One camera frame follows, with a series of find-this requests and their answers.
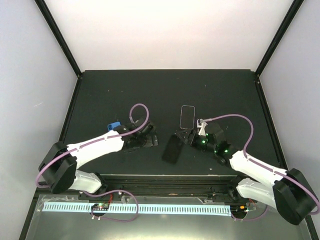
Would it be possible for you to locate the clear phone case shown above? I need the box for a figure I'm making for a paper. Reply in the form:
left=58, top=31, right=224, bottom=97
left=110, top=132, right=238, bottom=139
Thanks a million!
left=179, top=105, right=196, bottom=130

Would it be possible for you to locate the black phone case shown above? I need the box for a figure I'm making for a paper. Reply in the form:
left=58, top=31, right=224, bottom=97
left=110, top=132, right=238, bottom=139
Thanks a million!
left=161, top=135, right=185, bottom=165

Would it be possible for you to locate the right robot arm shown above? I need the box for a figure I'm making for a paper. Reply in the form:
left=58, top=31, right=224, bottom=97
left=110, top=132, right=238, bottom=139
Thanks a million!
left=176, top=122, right=320, bottom=225

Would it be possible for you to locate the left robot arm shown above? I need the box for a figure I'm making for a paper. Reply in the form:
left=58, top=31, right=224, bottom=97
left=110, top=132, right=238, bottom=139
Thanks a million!
left=38, top=119, right=158, bottom=200

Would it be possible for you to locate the right control board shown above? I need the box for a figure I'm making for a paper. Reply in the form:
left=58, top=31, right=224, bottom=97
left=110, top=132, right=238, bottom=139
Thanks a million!
left=232, top=204, right=252, bottom=213

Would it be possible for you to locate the control board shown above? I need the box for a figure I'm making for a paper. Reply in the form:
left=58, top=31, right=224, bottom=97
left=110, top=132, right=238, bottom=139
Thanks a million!
left=91, top=203, right=109, bottom=212
left=232, top=204, right=252, bottom=213

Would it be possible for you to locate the left control board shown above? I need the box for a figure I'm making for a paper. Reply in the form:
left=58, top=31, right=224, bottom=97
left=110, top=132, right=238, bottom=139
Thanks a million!
left=91, top=203, right=109, bottom=212

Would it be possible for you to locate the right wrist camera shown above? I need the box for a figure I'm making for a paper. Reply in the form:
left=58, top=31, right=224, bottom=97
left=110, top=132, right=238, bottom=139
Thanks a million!
left=196, top=119, right=208, bottom=136

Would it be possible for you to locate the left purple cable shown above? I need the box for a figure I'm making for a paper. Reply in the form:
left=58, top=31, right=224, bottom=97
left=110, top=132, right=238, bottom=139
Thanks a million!
left=36, top=103, right=151, bottom=198

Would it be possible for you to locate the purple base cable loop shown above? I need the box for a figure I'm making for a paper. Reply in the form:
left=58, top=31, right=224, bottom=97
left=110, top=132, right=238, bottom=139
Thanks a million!
left=89, top=188, right=140, bottom=222

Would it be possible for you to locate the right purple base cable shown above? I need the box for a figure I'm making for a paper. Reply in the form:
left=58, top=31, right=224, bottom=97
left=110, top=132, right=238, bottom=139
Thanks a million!
left=231, top=203, right=269, bottom=223

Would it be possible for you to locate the white slotted cable duct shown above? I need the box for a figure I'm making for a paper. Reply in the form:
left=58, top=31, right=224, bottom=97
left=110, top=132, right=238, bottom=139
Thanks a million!
left=42, top=202, right=231, bottom=217

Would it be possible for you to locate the left black frame post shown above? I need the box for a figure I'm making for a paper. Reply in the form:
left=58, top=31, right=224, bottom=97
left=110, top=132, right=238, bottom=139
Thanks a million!
left=34, top=0, right=82, bottom=77

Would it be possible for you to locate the black frame post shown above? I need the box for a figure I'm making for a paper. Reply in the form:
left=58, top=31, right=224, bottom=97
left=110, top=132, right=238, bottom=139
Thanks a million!
left=255, top=0, right=304, bottom=77
left=34, top=0, right=82, bottom=77

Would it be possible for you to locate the right black frame post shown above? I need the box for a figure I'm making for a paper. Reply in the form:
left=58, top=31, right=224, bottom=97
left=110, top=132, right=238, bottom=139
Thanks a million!
left=255, top=0, right=304, bottom=77

